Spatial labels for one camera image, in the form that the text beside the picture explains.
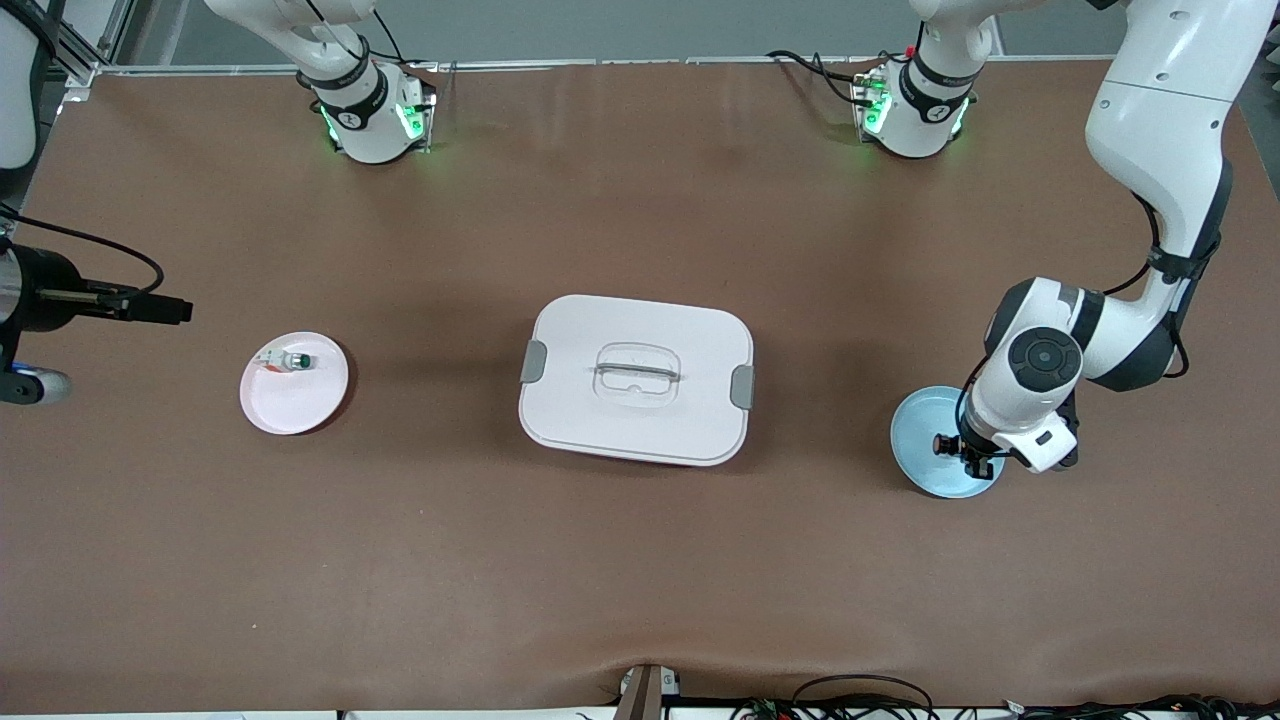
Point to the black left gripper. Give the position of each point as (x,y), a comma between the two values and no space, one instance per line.
(974,439)

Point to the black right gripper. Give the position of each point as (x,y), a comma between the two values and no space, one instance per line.
(46,285)

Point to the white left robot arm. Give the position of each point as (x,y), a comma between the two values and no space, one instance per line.
(1160,120)

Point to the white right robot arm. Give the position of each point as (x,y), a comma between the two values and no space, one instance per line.
(365,125)

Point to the white lidded storage box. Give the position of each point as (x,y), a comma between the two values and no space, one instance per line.
(640,425)

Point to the light blue round plate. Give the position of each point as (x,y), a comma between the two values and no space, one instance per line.
(920,465)

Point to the pink round plate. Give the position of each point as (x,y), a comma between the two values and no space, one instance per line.
(290,410)

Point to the green and white switch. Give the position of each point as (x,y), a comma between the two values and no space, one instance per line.
(295,360)

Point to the aluminium frame profile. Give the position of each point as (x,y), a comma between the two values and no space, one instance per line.
(85,72)

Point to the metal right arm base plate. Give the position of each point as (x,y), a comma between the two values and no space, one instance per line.
(426,110)

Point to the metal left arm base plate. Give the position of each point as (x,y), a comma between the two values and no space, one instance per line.
(860,100)

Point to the brown camera mount post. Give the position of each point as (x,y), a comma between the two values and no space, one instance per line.
(640,695)

